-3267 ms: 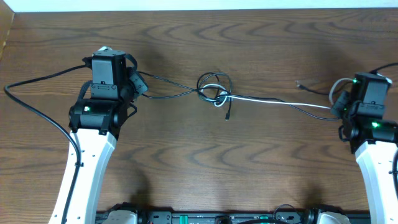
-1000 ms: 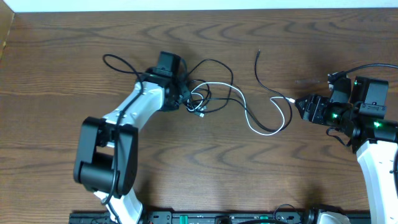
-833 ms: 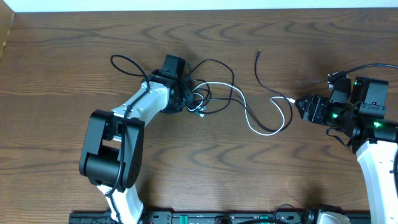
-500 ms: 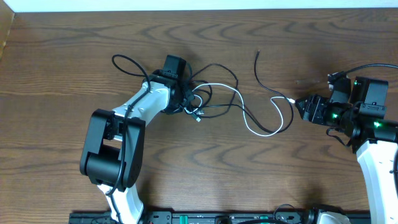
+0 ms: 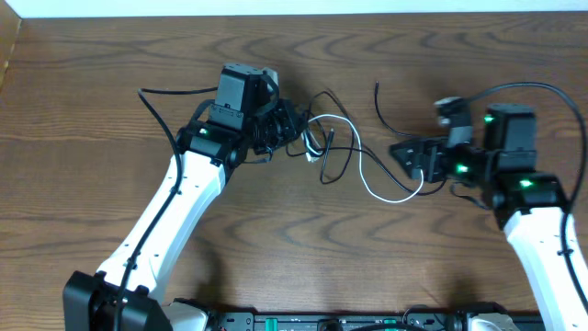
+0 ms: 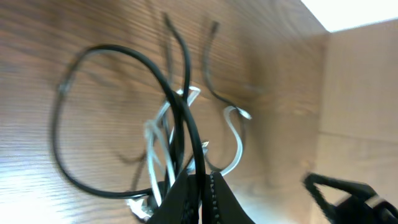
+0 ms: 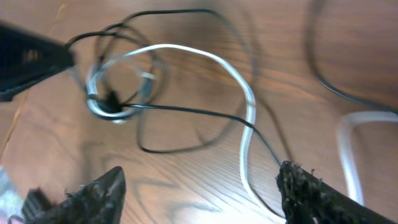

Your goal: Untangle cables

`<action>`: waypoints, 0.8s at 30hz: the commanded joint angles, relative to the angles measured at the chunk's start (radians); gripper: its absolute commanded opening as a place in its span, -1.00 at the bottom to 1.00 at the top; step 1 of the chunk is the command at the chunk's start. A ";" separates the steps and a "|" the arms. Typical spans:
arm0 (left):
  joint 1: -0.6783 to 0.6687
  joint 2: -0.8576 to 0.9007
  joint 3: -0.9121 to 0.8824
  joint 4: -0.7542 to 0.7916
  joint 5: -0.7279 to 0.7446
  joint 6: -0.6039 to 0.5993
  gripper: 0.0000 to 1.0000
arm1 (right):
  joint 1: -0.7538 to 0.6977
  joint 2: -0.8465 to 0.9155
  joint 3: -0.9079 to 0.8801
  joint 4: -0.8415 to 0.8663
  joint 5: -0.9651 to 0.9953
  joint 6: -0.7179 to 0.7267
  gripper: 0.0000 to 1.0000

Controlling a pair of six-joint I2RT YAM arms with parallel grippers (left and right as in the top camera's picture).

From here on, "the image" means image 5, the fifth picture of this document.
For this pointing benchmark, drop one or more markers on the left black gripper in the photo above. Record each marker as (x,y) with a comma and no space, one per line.
(288,123)

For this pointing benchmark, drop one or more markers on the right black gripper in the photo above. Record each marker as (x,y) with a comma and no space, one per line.
(433,148)

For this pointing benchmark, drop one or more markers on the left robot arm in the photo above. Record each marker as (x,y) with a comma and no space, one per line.
(247,115)

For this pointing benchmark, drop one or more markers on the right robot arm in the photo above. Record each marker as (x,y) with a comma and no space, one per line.
(529,206)

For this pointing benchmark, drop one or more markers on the cardboard panel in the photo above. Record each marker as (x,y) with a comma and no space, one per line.
(10,23)

